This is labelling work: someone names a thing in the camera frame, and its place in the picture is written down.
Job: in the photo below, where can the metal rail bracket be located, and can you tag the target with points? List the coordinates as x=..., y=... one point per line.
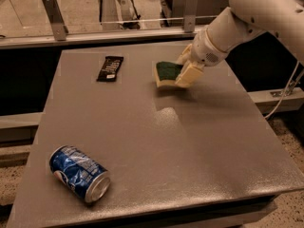
x=56, y=20
x=189, y=15

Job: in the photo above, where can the horizontal metal rail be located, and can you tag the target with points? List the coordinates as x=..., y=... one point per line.
x=117, y=36

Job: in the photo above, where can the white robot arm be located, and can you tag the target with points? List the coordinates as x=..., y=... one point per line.
x=241, y=22

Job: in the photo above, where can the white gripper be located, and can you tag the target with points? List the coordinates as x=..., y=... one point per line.
x=205, y=51

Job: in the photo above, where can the left metal rail bracket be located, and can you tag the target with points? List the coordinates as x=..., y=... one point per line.
x=56, y=20

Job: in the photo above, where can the blue pepsi soda can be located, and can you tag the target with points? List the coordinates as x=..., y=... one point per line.
x=86, y=178

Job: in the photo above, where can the black rxbar chocolate bar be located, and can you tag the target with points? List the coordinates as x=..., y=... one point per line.
x=110, y=68

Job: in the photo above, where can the right metal rail bracket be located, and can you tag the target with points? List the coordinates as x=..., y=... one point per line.
x=189, y=15

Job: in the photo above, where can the green and yellow sponge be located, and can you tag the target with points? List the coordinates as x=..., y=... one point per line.
x=166, y=73

